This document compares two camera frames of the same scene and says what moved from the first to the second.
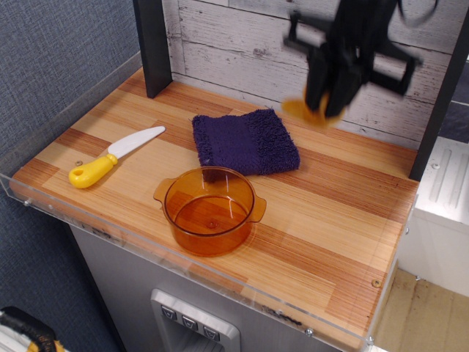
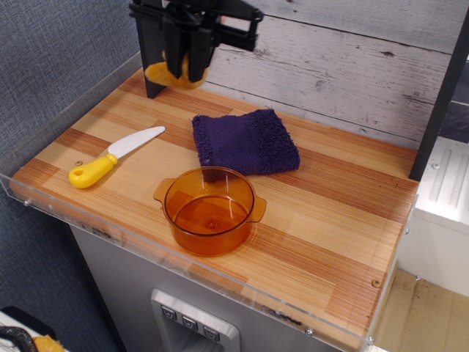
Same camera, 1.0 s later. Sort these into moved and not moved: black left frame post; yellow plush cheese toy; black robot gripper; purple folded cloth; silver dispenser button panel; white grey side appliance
Moved: black robot gripper; yellow plush cheese toy
Not moved: purple folded cloth; silver dispenser button panel; black left frame post; white grey side appliance
